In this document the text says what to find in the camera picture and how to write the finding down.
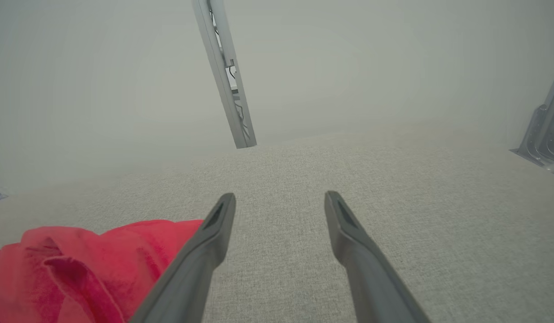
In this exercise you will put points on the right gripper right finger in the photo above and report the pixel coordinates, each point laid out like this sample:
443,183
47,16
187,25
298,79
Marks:
371,278

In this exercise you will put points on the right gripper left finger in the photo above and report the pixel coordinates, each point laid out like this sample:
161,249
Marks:
191,278

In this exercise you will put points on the red and white shirt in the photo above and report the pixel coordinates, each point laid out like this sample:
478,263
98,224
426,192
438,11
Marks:
79,269

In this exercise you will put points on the grey partition post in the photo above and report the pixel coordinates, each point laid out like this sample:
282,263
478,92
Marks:
223,76

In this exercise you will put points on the grey metal frame bracket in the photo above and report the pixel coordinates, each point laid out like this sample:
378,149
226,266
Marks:
539,134

